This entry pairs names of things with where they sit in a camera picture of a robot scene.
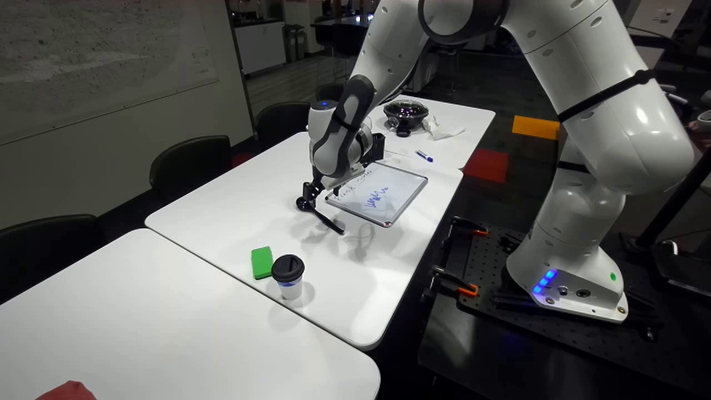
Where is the red cloth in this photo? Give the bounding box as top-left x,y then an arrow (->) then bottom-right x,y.
35,377 -> 98,400

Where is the white background cabinet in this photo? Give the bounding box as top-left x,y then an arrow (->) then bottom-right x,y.
232,20 -> 288,77

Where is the cup with black lid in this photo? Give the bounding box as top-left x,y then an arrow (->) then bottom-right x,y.
268,250 -> 307,301

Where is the black bowl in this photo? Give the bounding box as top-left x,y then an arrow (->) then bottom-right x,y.
383,99 -> 430,139

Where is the large wall whiteboard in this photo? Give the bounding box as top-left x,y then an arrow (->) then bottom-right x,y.
0,0 -> 225,148

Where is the orange floor square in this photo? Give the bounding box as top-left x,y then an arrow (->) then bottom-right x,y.
510,113 -> 561,142

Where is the orange black clamp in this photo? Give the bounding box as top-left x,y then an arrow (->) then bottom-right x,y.
427,263 -> 479,301
441,213 -> 490,249

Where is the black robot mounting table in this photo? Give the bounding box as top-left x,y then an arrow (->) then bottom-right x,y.
416,213 -> 711,400

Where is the red floor square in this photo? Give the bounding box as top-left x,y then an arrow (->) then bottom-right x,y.
463,147 -> 513,187

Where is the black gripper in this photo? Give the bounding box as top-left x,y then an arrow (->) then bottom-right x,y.
293,161 -> 338,216

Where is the small framed whiteboard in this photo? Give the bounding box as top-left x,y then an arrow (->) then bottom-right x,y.
325,161 -> 430,229

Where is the clear plastic glass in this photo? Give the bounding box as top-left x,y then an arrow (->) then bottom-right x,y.
424,118 -> 468,143

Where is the green rectangular block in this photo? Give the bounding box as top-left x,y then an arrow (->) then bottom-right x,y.
248,245 -> 275,281

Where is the black office chair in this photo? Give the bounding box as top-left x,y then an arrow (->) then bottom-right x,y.
0,210 -> 107,301
253,99 -> 314,147
148,133 -> 233,203

